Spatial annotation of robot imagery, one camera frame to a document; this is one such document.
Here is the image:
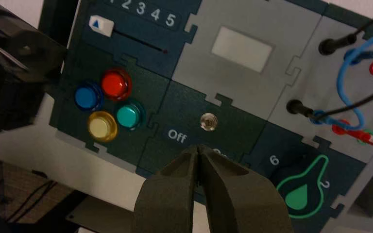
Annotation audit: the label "silver metal toggle switch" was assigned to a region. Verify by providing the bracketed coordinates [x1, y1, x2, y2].
[200, 112, 219, 132]

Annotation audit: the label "thin black floor cables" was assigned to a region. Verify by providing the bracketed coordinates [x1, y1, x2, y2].
[5, 180, 58, 223]

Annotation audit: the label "yellow round push button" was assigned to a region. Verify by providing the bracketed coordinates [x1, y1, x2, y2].
[87, 111, 119, 143]

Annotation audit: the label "black banana plug cable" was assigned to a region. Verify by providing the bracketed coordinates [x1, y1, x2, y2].
[285, 9, 373, 119]

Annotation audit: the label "red round push button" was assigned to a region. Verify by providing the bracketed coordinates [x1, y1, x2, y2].
[101, 68, 133, 102]

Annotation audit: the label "blue banana plug cable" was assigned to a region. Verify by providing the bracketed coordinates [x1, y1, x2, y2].
[310, 27, 373, 131]

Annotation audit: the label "grey metal plate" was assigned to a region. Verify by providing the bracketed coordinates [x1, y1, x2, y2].
[66, 196, 136, 233]

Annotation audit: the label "blue grey task board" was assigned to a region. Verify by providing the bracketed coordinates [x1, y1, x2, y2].
[49, 0, 373, 233]

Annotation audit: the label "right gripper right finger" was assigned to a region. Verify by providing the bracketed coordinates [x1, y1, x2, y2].
[199, 145, 295, 233]

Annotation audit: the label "green round push button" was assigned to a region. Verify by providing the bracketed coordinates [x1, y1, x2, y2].
[114, 100, 146, 131]

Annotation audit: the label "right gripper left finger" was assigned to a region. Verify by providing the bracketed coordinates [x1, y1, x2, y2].
[132, 145, 200, 233]

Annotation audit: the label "black green rotary knob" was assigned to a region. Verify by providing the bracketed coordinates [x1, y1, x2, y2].
[276, 155, 330, 220]

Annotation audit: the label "white slider knob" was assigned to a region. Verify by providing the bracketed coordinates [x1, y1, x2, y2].
[88, 15, 115, 38]

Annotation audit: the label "green banana socket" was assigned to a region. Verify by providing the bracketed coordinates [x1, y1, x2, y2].
[357, 128, 373, 145]

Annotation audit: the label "white rectangular display screen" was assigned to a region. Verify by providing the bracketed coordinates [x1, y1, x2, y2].
[211, 25, 274, 74]

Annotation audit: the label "blue round push button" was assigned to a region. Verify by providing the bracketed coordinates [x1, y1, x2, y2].
[74, 82, 104, 112]

